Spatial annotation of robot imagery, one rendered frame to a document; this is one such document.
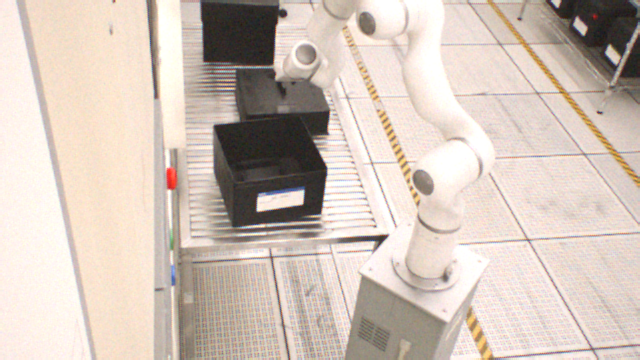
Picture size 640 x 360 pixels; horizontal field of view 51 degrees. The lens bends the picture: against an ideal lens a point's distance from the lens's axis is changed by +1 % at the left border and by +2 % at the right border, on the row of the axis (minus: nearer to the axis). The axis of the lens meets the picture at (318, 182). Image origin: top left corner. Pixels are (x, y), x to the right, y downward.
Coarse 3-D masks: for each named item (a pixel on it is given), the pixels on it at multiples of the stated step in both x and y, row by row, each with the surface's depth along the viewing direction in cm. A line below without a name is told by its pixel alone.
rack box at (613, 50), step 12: (612, 24) 402; (624, 24) 393; (636, 24) 393; (612, 36) 400; (624, 36) 391; (612, 48) 402; (624, 48) 389; (636, 48) 384; (612, 60) 402; (636, 60) 389; (624, 72) 394; (636, 72) 395
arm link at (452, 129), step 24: (408, 0) 154; (432, 0) 158; (408, 24) 155; (432, 24) 158; (408, 48) 162; (432, 48) 157; (408, 72) 158; (432, 72) 156; (432, 96) 157; (432, 120) 160; (456, 120) 160; (480, 144) 161; (480, 168) 160
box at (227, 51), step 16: (208, 0) 241; (224, 0) 243; (240, 0) 244; (256, 0) 245; (272, 0) 247; (208, 16) 244; (224, 16) 245; (240, 16) 245; (256, 16) 246; (272, 16) 247; (208, 32) 249; (224, 32) 250; (240, 32) 250; (256, 32) 251; (272, 32) 252; (208, 48) 253; (224, 48) 254; (240, 48) 255; (256, 48) 255; (272, 48) 256; (256, 64) 260; (272, 64) 261
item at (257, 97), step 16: (240, 80) 232; (256, 80) 232; (272, 80) 233; (304, 80) 235; (240, 96) 228; (256, 96) 225; (272, 96) 226; (288, 96) 227; (304, 96) 228; (320, 96) 229; (240, 112) 231; (256, 112) 218; (272, 112) 219; (288, 112) 220; (304, 112) 221; (320, 112) 222; (320, 128) 227
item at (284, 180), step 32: (224, 128) 201; (256, 128) 205; (288, 128) 209; (224, 160) 188; (256, 160) 209; (288, 160) 216; (320, 160) 193; (224, 192) 195; (256, 192) 184; (288, 192) 188; (320, 192) 193; (256, 224) 193
